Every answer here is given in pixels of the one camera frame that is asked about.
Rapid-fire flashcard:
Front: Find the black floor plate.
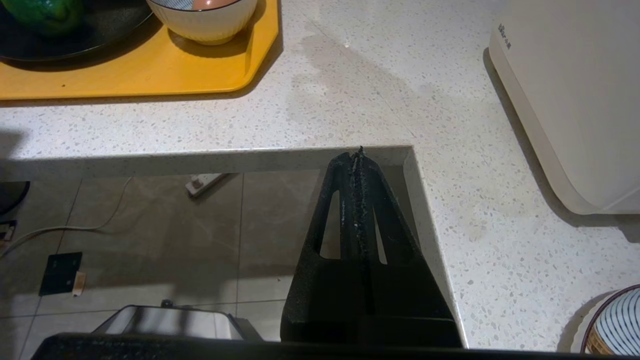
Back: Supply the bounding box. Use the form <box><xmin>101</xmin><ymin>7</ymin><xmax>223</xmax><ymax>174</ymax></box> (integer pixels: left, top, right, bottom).
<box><xmin>39</xmin><ymin>251</ymin><xmax>87</xmax><ymax>298</ymax></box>

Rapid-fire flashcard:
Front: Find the yellow plastic tray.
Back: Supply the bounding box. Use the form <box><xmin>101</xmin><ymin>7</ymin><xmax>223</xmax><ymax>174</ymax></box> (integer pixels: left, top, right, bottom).
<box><xmin>0</xmin><ymin>0</ymin><xmax>280</xmax><ymax>101</ymax></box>

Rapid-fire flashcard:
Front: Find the black round plate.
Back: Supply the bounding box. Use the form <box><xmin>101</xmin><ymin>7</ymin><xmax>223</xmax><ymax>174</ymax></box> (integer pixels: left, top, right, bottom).
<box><xmin>0</xmin><ymin>0</ymin><xmax>155</xmax><ymax>62</ymax></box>

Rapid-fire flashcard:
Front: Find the white boxy appliance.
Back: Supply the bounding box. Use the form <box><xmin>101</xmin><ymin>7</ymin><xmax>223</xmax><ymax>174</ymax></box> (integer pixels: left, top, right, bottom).
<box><xmin>488</xmin><ymin>0</ymin><xmax>640</xmax><ymax>216</ymax></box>

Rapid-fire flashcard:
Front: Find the green lime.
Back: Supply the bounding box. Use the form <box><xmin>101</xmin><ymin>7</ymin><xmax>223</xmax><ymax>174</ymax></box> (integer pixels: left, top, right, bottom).
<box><xmin>14</xmin><ymin>0</ymin><xmax>86</xmax><ymax>37</ymax></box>

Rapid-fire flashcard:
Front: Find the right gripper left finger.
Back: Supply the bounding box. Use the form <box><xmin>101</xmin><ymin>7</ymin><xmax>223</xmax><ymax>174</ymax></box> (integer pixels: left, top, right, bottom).
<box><xmin>280</xmin><ymin>151</ymin><xmax>363</xmax><ymax>345</ymax></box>

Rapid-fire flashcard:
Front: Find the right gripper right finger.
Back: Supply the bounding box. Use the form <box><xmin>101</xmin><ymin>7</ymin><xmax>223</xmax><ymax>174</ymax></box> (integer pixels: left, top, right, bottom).
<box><xmin>356</xmin><ymin>146</ymin><xmax>464</xmax><ymax>348</ymax></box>

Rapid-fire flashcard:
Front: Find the white power strip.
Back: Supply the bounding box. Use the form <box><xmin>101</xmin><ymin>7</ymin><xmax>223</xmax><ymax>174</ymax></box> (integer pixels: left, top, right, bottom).
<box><xmin>185</xmin><ymin>173</ymin><xmax>230</xmax><ymax>198</ymax></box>

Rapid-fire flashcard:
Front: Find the white power cable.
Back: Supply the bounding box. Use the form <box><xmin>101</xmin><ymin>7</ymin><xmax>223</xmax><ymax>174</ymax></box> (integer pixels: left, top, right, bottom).
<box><xmin>0</xmin><ymin>176</ymin><xmax>135</xmax><ymax>260</ymax></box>

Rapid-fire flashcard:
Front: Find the striped blue white bowl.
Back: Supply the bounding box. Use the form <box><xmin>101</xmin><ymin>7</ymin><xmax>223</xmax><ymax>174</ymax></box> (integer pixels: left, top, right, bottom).
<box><xmin>580</xmin><ymin>284</ymin><xmax>640</xmax><ymax>357</ymax></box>

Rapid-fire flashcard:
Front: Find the cream ribbed bowl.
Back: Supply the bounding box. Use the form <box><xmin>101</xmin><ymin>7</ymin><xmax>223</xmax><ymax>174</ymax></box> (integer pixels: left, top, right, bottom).
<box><xmin>146</xmin><ymin>0</ymin><xmax>259</xmax><ymax>46</ymax></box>

